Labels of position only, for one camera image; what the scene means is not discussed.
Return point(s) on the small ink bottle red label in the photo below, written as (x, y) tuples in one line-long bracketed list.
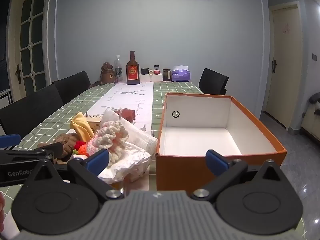
[(156, 70)]

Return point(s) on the brown plush toy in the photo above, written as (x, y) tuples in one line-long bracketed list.
[(67, 142)]

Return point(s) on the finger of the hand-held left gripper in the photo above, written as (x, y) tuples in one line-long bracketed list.
[(53, 150), (10, 140)]

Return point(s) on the white flower bouquet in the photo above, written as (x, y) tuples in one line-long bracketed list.
[(130, 135)]

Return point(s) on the black chair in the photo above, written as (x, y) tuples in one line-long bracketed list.
[(212, 81), (71, 85), (30, 110)]

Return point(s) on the black lidded jar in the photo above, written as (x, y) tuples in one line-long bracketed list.
[(145, 71)]

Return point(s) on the beige sofa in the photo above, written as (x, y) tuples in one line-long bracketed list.
[(311, 122)]

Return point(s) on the brown liquor bottle red label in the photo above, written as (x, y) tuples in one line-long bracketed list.
[(132, 72)]

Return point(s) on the orange cardboard box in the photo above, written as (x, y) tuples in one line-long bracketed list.
[(180, 170)]

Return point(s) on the dark red sponge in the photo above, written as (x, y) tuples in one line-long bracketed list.
[(128, 115)]

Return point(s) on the yellow cloth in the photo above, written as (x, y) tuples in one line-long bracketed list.
[(80, 127)]

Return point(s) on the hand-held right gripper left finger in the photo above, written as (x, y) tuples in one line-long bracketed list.
[(98, 158)]

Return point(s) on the purple tissue pack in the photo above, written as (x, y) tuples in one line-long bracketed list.
[(181, 75)]

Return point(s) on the dark glass jar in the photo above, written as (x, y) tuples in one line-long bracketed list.
[(166, 75)]

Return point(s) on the red crochet strawberry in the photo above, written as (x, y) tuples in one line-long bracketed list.
[(80, 145)]

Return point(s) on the orange crochet carrot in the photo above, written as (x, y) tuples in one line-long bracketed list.
[(83, 150)]

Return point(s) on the clear water bottle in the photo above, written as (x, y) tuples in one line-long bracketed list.
[(118, 67)]

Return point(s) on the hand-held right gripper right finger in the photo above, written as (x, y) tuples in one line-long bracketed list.
[(216, 161)]

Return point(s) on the cream door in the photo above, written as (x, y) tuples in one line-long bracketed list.
[(282, 67)]

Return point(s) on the wall light switch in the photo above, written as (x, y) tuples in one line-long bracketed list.
[(314, 57)]

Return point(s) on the glass panel door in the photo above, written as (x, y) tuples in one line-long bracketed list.
[(32, 42)]

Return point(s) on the brown bear jar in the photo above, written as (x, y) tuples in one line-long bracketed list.
[(108, 73)]

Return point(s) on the dark cloth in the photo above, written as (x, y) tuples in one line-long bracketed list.
[(315, 98)]

